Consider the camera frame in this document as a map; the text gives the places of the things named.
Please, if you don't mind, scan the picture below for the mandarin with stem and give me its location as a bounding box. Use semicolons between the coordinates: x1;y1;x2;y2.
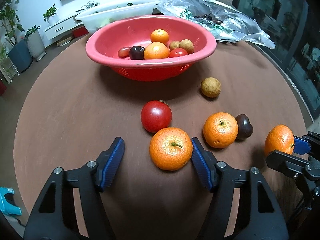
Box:
149;127;193;171

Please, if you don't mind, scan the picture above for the brown longan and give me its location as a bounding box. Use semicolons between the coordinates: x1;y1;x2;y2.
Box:
179;39;194;54
169;41;180;51
201;77;221;98

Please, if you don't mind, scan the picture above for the large orange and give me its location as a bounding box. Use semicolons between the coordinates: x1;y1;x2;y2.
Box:
144;42;170;60

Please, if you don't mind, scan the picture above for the dark plum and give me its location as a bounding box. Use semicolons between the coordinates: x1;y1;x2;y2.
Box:
129;46;145;60
235;114;253;140

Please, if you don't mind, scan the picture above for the blue plastic stool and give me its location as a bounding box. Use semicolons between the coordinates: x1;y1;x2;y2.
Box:
0;187;22;216

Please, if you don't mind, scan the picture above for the clear plastic bag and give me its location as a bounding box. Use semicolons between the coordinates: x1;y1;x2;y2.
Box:
157;0;276;49

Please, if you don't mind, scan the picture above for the red tomato on table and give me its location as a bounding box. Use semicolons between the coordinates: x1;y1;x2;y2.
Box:
140;100;172;133

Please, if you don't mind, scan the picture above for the cherry tomato in bowl right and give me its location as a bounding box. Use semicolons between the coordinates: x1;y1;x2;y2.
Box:
169;48;188;58

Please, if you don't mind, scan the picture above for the cherry tomato in bowl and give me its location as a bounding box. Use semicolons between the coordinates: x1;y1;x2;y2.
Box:
169;48;188;58
118;46;131;58

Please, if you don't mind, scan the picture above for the blue potted plant left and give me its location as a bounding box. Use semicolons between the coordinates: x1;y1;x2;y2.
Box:
1;0;33;73

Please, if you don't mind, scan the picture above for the white potted plant left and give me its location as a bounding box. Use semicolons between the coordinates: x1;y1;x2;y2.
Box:
24;25;47;62

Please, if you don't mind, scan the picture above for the cherry tomato in bowl left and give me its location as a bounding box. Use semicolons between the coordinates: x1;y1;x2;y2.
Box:
118;46;131;58

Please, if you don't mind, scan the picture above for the red plastic colander bowl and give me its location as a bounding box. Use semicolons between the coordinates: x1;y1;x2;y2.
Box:
86;15;217;81

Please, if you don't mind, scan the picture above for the small orange in bowl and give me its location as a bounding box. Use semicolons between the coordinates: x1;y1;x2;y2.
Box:
150;29;169;45

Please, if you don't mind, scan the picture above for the red box under cabinet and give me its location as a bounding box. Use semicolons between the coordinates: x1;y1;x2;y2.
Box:
72;26;88;38

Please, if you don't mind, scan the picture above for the white TV cabinet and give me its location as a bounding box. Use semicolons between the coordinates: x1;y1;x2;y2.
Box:
43;0;161;41

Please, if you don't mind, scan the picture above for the small potted plant on cabinet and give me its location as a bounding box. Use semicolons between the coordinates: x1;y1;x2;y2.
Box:
43;5;59;25

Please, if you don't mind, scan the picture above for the white plastic basin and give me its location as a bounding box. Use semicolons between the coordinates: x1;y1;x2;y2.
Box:
75;0;160;34

